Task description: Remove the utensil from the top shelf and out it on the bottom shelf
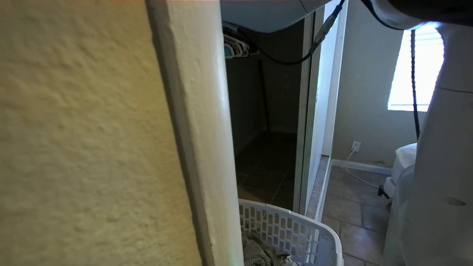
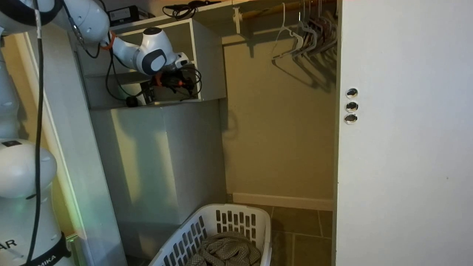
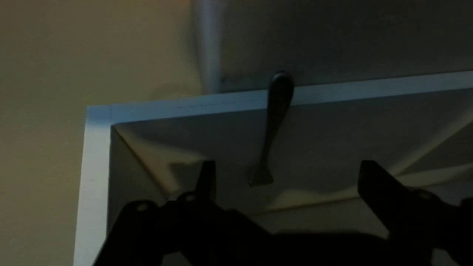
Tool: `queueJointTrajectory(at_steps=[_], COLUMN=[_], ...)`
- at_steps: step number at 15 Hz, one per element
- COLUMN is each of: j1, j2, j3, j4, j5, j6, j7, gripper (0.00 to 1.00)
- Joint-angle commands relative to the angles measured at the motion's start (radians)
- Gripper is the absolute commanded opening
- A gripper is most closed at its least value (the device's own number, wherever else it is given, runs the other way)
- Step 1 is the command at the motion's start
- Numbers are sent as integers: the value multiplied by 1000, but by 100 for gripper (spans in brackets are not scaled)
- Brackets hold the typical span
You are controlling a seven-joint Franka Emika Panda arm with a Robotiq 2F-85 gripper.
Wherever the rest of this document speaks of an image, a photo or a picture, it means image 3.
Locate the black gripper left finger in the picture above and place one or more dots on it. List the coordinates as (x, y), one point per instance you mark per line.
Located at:
(163, 231)

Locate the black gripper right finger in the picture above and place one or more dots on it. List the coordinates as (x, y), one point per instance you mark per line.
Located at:
(423, 226)

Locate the dark metal utensil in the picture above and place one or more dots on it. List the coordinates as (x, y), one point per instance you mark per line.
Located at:
(280, 93)

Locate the white shelf unit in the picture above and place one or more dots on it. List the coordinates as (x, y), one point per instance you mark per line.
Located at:
(94, 172)

